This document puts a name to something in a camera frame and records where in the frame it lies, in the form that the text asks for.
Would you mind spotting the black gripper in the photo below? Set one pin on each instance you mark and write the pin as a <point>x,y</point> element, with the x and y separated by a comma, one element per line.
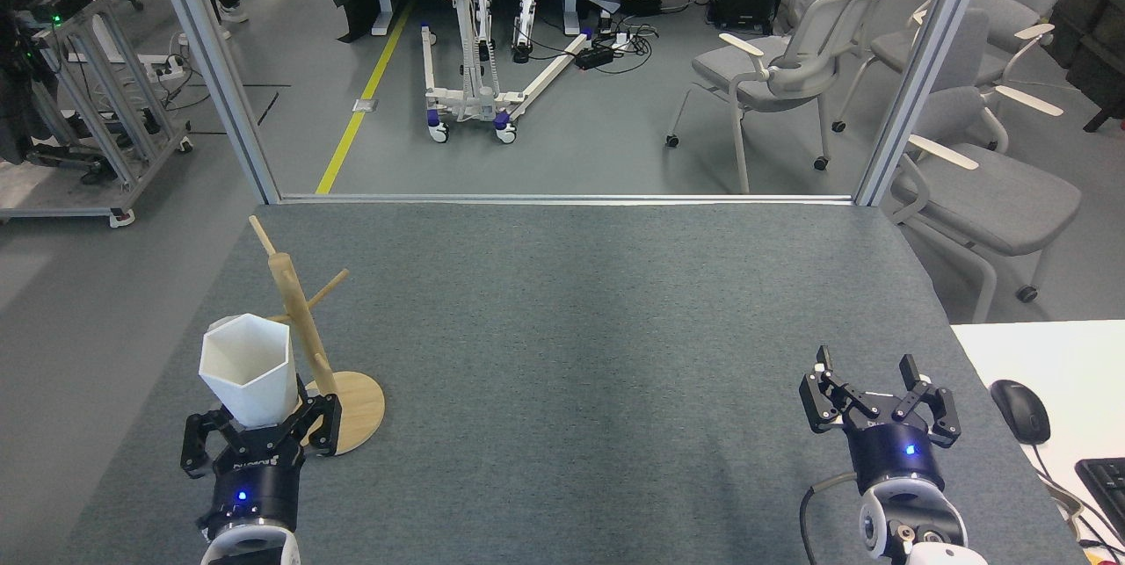
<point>255,486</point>
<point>896,455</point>

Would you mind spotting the white hexagonal cup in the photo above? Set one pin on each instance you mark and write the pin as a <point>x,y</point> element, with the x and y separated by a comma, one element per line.
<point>255,380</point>

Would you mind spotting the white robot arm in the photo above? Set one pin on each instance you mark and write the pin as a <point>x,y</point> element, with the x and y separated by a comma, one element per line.
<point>250,547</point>
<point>914,521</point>

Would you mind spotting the wooden cup rack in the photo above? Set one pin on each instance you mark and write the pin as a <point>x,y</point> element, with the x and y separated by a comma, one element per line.
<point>356,407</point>

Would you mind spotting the black computer mouse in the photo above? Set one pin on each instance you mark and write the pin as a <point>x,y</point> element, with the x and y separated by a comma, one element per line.
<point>1019,411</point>

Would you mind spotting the white desk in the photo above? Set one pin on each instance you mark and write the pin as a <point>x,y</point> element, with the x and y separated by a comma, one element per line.
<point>1055,354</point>

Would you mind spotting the black keyboard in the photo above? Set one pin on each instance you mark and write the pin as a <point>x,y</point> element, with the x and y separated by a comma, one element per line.
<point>1107,490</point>

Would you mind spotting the metal floor socket cover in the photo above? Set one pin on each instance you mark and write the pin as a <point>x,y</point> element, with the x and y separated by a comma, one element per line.
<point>365,105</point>

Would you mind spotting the white power strip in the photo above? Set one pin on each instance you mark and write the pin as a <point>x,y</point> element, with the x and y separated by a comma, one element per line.
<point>167,66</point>

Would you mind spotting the white stand on wheels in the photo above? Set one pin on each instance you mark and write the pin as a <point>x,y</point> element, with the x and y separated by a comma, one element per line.
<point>479,99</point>

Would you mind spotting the silver frame post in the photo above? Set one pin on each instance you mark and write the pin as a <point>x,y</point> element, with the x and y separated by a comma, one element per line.
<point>215,64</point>
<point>923,73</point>

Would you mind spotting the aluminium frame cart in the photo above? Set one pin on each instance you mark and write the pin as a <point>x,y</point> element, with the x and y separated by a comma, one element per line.
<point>105,108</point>

